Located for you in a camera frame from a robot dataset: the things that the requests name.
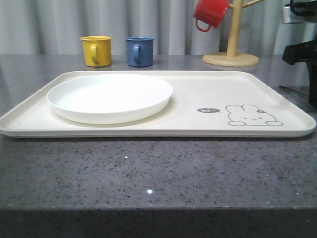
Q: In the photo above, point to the wooden mug tree stand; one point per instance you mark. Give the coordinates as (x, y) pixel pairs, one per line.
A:
(231, 57)

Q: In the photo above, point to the cream bunny serving tray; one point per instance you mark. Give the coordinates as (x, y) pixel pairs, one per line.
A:
(203, 103)

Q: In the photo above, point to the grey curtain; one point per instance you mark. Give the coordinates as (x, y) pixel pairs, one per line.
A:
(55, 27)

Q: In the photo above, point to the yellow enamel mug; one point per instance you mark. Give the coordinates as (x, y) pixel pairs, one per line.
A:
(97, 50)

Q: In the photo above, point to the blue enamel mug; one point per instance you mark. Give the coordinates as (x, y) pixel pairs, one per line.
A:
(139, 51)

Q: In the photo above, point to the white round plate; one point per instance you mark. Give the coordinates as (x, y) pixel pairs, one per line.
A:
(110, 98)

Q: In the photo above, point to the red enamel mug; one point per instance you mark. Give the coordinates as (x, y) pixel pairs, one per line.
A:
(211, 12)

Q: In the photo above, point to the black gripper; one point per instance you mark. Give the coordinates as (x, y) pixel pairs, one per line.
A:
(303, 12)

